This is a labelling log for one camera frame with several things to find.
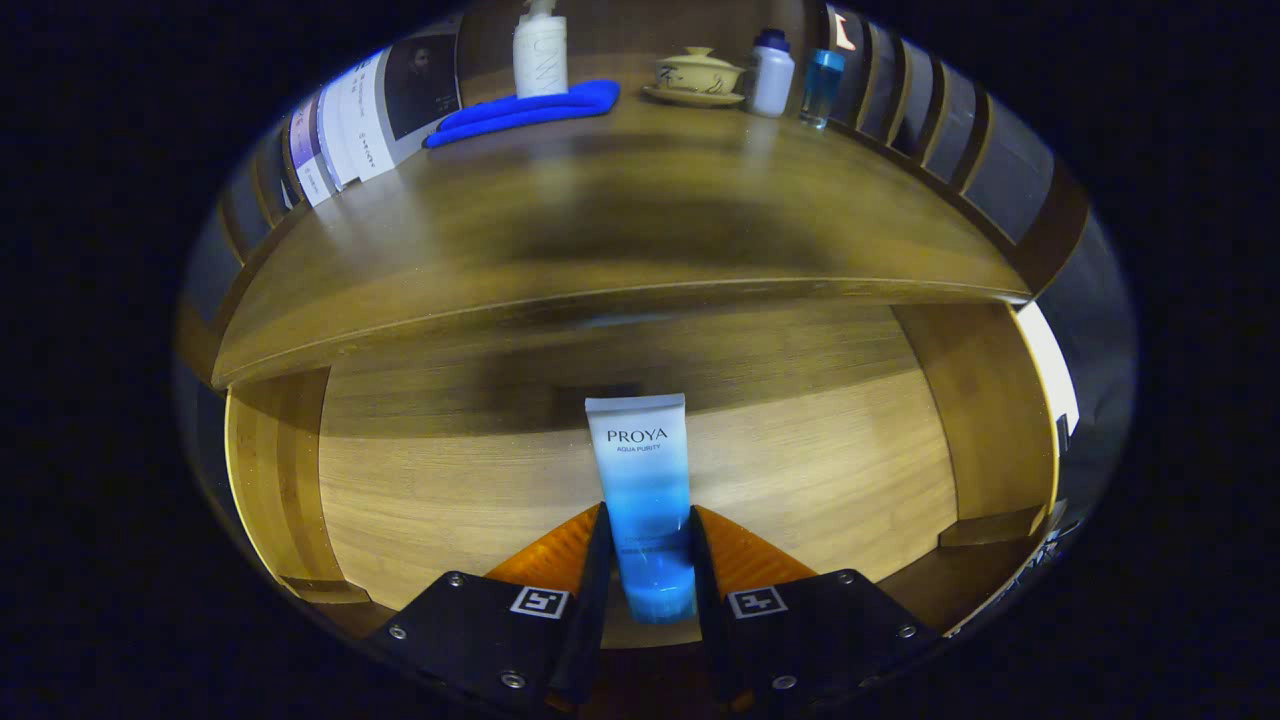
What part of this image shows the purple spine book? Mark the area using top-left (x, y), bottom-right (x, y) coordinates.
top-left (288, 100), bottom-right (336, 208)

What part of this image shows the white pump bottle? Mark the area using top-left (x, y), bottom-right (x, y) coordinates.
top-left (512, 0), bottom-right (569, 99)

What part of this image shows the thick white and black book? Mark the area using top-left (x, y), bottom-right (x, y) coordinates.
top-left (335, 35), bottom-right (463, 184)

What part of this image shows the blue folded cloth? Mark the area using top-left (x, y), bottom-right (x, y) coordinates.
top-left (423, 79), bottom-right (621, 150)

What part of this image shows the clear blue bottle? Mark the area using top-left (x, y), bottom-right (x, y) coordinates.
top-left (799, 48), bottom-right (847, 131)

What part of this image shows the yellow lidded tea cup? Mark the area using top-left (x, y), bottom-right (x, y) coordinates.
top-left (642, 46), bottom-right (747, 108)

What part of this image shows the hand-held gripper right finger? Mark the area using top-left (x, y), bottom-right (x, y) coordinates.
top-left (688, 505), bottom-right (941, 716)

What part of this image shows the brown wooden drawer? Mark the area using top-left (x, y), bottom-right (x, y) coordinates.
top-left (222, 300), bottom-right (1063, 691)

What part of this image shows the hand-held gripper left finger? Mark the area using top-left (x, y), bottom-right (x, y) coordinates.
top-left (365, 502), bottom-right (615, 716)

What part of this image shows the white bottle with dark cap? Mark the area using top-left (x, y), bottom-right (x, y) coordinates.
top-left (750, 28), bottom-right (797, 119)

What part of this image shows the blue and white cosmetic tube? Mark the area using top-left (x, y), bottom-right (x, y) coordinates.
top-left (585, 393), bottom-right (698, 626)

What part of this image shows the thin white book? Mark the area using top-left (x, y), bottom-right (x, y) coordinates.
top-left (315, 85), bottom-right (361, 191)

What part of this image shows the brown wooden countertop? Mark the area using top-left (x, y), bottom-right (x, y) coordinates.
top-left (210, 80), bottom-right (1031, 391)

